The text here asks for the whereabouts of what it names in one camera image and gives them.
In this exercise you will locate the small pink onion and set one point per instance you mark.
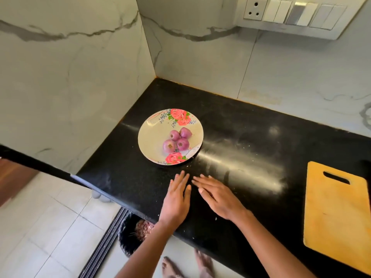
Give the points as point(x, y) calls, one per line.
point(185, 132)
point(174, 135)
point(182, 144)
point(169, 146)

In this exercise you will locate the white floral plate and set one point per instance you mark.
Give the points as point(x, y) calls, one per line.
point(152, 133)

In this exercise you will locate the wooden cutting board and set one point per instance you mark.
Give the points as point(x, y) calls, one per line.
point(339, 220)

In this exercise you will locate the brown wooden cabinet door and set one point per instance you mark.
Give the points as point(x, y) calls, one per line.
point(14, 182)

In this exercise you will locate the person's left forearm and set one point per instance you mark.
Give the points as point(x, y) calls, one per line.
point(148, 254)

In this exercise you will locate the black stone countertop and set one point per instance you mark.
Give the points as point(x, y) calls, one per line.
point(249, 147)

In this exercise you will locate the person's right forearm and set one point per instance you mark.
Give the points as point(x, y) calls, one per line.
point(272, 249)

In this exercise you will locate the person's right hand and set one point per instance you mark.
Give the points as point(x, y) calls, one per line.
point(223, 202)

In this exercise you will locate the person's right foot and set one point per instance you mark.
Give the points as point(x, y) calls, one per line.
point(205, 264)

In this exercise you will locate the white wall switch panel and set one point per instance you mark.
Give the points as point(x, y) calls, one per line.
point(301, 14)

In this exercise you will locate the person's left hand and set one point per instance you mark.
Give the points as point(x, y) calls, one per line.
point(175, 202)

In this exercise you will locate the grey slipper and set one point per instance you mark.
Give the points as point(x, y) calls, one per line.
point(96, 195)
point(106, 198)

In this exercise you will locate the black dustbin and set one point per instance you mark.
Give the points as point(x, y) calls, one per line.
point(126, 237)

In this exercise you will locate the person's foot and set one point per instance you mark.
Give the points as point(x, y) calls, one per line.
point(205, 264)
point(171, 268)

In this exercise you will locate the person's left foot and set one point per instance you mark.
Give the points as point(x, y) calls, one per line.
point(171, 268)

